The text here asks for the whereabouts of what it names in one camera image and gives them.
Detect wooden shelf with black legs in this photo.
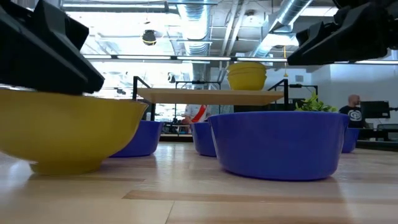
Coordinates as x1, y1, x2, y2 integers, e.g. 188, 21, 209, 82
132, 76, 318, 123

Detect black pendant lamp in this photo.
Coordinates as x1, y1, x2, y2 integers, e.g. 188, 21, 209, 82
142, 29, 157, 47

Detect blue plastic bowl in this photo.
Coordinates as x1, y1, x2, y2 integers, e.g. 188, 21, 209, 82
341, 127, 361, 154
207, 111, 350, 182
109, 120, 164, 158
190, 121, 218, 157

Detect yellow bowls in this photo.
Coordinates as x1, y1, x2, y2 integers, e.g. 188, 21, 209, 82
228, 73, 267, 91

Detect black computer monitor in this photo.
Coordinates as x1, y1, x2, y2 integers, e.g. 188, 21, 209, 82
360, 100, 391, 119

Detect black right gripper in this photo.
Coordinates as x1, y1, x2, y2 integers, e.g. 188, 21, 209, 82
287, 0, 398, 66

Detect green potted plant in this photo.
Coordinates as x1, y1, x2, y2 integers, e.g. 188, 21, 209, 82
295, 91, 339, 113

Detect yellow hanging pendant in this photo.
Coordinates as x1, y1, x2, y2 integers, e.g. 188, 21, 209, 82
282, 45, 289, 78

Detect silver spiral air duct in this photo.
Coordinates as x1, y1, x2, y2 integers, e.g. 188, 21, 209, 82
250, 0, 313, 58
177, 0, 215, 82

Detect person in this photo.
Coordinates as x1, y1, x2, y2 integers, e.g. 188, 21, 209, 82
338, 94, 368, 129
182, 104, 210, 125

